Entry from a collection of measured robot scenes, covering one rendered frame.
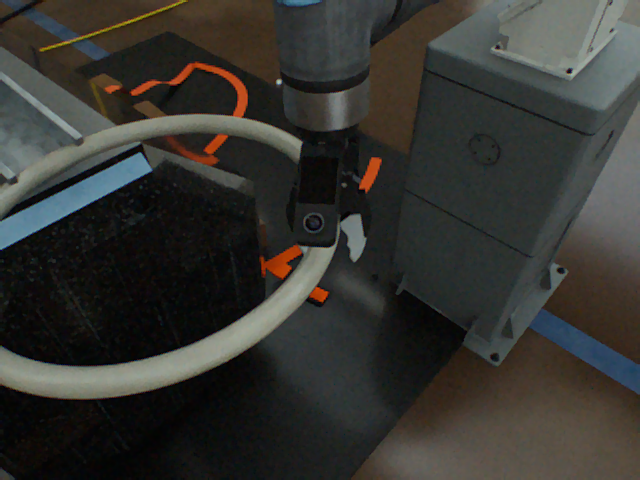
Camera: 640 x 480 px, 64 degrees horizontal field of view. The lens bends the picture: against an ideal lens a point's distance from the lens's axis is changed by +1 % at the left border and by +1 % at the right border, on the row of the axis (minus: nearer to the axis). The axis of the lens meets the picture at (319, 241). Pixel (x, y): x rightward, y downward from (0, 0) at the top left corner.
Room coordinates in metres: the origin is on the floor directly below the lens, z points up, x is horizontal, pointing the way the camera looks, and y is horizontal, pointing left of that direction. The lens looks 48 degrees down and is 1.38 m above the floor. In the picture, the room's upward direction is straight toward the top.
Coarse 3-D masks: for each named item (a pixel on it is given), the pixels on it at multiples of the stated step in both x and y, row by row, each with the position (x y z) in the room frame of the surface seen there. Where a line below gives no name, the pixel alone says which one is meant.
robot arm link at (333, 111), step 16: (368, 80) 0.46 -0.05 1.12; (288, 96) 0.44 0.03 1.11; (304, 96) 0.43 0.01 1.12; (320, 96) 0.42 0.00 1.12; (336, 96) 0.43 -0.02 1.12; (352, 96) 0.43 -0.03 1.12; (368, 96) 0.46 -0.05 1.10; (288, 112) 0.45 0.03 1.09; (304, 112) 0.43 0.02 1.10; (320, 112) 0.42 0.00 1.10; (336, 112) 0.42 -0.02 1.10; (352, 112) 0.43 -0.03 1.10; (304, 128) 0.43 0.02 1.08; (320, 128) 0.42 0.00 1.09; (336, 128) 0.42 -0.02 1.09
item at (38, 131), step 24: (0, 72) 0.73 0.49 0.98; (0, 96) 0.72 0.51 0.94; (24, 96) 0.69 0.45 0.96; (0, 120) 0.67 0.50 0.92; (24, 120) 0.68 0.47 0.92; (48, 120) 0.65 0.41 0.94; (0, 144) 0.63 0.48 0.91; (24, 144) 0.64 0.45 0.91; (48, 144) 0.64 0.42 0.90; (0, 168) 0.55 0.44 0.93; (24, 168) 0.59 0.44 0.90
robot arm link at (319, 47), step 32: (288, 0) 0.44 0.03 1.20; (320, 0) 0.43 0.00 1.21; (352, 0) 0.44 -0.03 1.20; (384, 0) 0.47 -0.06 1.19; (288, 32) 0.44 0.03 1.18; (320, 32) 0.43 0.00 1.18; (352, 32) 0.44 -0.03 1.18; (288, 64) 0.44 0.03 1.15; (320, 64) 0.43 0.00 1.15; (352, 64) 0.44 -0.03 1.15
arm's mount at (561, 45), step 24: (528, 0) 1.00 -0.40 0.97; (552, 0) 0.98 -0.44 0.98; (576, 0) 0.95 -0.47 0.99; (600, 0) 0.93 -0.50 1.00; (624, 0) 1.07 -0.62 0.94; (504, 24) 1.03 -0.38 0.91; (528, 24) 1.00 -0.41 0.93; (552, 24) 0.97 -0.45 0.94; (576, 24) 0.94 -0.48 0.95; (600, 24) 0.97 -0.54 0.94; (504, 48) 1.02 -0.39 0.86; (528, 48) 0.99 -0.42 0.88; (552, 48) 0.96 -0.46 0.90; (576, 48) 0.93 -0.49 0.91; (600, 48) 1.03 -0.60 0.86; (552, 72) 0.94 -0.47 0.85; (576, 72) 0.94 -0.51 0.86
